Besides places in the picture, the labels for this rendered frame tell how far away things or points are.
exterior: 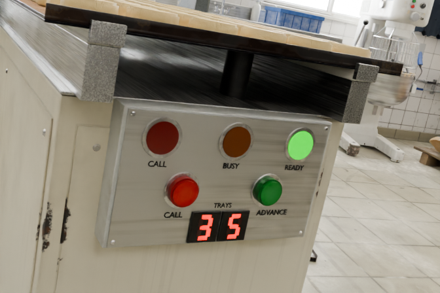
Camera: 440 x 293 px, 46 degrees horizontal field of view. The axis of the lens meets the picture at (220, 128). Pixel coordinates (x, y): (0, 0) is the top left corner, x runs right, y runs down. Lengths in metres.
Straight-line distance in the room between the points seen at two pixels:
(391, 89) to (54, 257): 3.89
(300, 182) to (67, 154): 0.25
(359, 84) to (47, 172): 0.34
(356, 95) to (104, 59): 0.29
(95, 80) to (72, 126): 0.06
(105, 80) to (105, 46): 0.03
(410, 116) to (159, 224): 5.21
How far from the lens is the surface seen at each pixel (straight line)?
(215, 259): 0.61
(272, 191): 0.56
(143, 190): 0.50
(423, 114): 5.75
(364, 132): 4.73
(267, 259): 0.65
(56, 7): 0.44
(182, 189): 0.50
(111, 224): 0.50
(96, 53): 0.45
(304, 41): 0.58
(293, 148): 0.56
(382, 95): 4.29
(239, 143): 0.52
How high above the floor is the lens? 0.94
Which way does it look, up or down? 13 degrees down
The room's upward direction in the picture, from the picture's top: 11 degrees clockwise
